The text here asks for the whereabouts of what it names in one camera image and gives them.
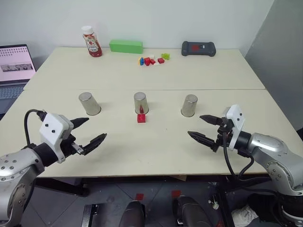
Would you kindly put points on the black table foot bar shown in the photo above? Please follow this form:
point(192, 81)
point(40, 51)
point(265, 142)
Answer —
point(61, 186)

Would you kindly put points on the ketchup bottle with white cap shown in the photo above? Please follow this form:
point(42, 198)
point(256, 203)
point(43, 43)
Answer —
point(93, 45)

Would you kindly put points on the white toy brick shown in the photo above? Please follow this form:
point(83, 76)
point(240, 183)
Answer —
point(151, 56)

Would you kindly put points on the small red toy brick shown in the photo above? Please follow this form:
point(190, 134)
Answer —
point(147, 61)
point(161, 60)
point(152, 62)

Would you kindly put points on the black table leg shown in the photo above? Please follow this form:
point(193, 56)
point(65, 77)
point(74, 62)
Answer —
point(223, 203)

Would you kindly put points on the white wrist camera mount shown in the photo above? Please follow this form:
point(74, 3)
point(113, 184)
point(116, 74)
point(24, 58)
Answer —
point(235, 118)
point(50, 127)

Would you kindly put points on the black handheld controller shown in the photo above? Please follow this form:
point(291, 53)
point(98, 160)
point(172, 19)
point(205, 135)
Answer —
point(198, 49)

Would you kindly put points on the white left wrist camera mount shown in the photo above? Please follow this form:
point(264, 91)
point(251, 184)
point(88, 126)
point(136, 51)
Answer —
point(50, 127)

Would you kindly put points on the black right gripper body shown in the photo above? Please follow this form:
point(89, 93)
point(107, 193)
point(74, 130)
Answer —
point(223, 138)

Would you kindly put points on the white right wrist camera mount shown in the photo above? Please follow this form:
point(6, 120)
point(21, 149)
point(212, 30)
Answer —
point(235, 118)

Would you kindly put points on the dark rounded shape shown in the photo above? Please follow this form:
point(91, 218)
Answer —
point(132, 215)
point(191, 212)

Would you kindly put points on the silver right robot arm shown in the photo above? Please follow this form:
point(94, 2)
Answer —
point(272, 147)

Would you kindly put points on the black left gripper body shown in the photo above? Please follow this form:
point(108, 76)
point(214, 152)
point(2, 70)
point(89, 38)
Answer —
point(69, 147)

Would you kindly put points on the steel cup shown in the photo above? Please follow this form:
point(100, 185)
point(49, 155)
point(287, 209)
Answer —
point(141, 102)
point(189, 106)
point(90, 105)

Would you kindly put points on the green rectangular box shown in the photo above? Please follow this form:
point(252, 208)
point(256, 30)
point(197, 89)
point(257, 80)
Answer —
point(125, 46)

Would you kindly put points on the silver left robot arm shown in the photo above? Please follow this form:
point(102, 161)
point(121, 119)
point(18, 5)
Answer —
point(16, 170)

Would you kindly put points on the white crumpled paper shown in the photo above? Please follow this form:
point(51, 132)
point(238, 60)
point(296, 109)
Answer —
point(245, 215)

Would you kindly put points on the large red toy brick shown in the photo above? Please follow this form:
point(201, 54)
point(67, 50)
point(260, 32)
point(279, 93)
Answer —
point(141, 118)

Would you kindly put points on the green translucent toy brick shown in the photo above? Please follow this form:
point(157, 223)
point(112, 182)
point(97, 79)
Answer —
point(166, 56)

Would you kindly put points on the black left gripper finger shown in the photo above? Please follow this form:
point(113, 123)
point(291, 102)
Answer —
point(94, 143)
point(80, 121)

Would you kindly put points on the grey open laptop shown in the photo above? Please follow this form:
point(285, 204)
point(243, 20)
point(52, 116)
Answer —
point(14, 63)

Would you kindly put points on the black metal floor bracket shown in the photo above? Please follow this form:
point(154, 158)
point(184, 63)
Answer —
point(91, 215)

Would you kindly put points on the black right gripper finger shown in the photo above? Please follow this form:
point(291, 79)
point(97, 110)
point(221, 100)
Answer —
point(202, 137)
point(210, 119)

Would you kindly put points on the blue and yellow toy brick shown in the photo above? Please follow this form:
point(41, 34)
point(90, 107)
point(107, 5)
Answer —
point(141, 61)

